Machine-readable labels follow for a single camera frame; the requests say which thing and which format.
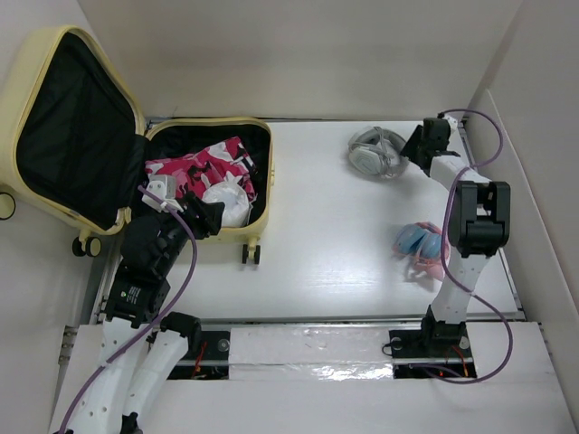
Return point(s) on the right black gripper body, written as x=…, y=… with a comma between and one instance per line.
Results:
x=422, y=146

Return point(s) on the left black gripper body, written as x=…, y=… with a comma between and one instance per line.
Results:
x=177, y=233

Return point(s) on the white cap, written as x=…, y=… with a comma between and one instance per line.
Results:
x=237, y=206

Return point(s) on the grey white headphones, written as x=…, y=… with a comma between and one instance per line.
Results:
x=377, y=151

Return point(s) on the pink camouflage shorts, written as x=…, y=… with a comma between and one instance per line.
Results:
x=226, y=161

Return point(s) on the blue pink headphones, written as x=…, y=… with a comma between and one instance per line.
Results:
x=422, y=243

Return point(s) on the yellow hard-shell suitcase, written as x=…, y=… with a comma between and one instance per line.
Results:
x=74, y=142

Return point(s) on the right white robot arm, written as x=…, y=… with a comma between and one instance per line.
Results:
x=476, y=225

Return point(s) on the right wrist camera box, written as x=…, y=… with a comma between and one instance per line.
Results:
x=451, y=120

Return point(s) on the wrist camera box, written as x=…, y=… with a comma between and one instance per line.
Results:
x=163, y=187
x=451, y=120

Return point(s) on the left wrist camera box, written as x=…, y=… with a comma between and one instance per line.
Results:
x=163, y=187

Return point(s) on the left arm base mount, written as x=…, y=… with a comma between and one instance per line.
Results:
x=199, y=352

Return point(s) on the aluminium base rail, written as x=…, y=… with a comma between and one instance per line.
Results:
x=302, y=345

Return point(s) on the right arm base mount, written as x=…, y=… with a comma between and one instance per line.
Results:
x=412, y=358

